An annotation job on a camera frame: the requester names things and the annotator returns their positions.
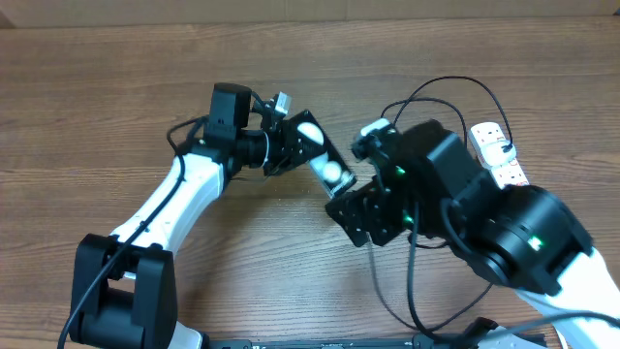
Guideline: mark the white power strip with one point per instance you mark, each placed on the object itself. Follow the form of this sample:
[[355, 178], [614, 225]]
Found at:
[[489, 141]]

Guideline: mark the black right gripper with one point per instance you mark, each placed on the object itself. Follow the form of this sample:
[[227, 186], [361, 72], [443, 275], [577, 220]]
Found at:
[[369, 207]]

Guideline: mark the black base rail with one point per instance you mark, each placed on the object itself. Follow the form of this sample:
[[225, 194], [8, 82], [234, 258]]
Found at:
[[416, 342]]

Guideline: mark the black smartphone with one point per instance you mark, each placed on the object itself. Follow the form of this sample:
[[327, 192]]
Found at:
[[333, 173]]

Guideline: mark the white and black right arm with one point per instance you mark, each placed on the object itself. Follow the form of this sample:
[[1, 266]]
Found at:
[[518, 236]]

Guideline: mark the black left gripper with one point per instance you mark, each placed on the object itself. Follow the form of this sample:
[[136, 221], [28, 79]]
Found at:
[[290, 137]]

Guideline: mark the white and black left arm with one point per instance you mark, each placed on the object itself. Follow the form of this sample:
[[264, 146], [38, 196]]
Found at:
[[124, 289]]

